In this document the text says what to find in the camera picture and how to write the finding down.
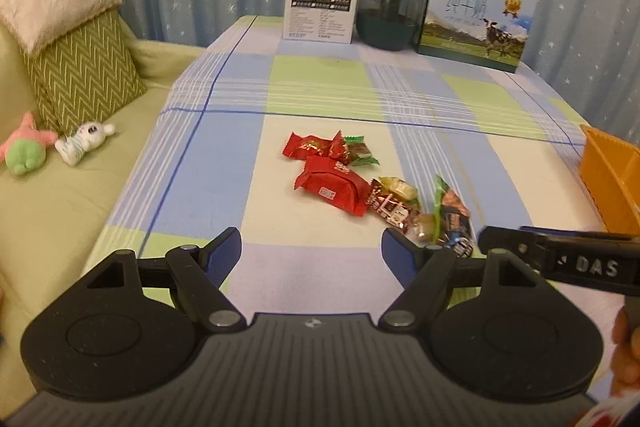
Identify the plaid tablecloth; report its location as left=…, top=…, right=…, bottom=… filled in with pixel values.
left=81, top=14, right=625, bottom=408

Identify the orange plastic tray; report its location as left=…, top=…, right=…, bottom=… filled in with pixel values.
left=578, top=124, right=640, bottom=236

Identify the large red snack packet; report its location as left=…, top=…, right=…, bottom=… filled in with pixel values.
left=293, top=155, right=371, bottom=218

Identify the light green sofa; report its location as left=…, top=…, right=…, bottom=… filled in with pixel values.
left=0, top=24, right=207, bottom=408

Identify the small red snack packet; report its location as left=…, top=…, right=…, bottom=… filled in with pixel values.
left=326, top=130, right=351, bottom=164
left=281, top=132, right=333, bottom=160

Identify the pink and green plush toy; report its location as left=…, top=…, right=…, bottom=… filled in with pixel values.
left=0, top=111, right=59, bottom=178

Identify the dark green glass jar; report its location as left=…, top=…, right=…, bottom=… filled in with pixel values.
left=355, top=0, right=434, bottom=52

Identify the green chevron pillow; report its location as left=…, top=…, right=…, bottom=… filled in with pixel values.
left=22, top=9, right=149, bottom=136

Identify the green snack packet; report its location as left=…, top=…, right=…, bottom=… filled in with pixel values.
left=432, top=174, right=474, bottom=244

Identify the dark blue snack packet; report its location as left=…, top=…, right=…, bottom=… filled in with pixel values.
left=440, top=232, right=476, bottom=261

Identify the yellow clear candy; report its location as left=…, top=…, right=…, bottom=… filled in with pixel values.
left=370, top=176, right=421, bottom=206

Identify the blue milk carton box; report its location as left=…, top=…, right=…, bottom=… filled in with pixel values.
left=413, top=0, right=540, bottom=74

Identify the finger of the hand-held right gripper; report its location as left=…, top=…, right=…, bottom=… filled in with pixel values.
left=520, top=225, right=634, bottom=242
left=477, top=226, right=547, bottom=278

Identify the person's right hand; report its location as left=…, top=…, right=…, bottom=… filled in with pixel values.
left=612, top=307, right=640, bottom=396

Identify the brown red snack packet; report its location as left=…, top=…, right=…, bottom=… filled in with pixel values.
left=366, top=189, right=421, bottom=228

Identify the green wrapped candy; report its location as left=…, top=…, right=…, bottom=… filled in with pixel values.
left=342, top=134, right=381, bottom=168

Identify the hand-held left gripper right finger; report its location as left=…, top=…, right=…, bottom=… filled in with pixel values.
left=377, top=228, right=539, bottom=333

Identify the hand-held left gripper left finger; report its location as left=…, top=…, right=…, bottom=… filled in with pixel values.
left=86, top=227, right=248, bottom=333

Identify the white plush toy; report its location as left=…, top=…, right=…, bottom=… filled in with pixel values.
left=54, top=121, right=117, bottom=167

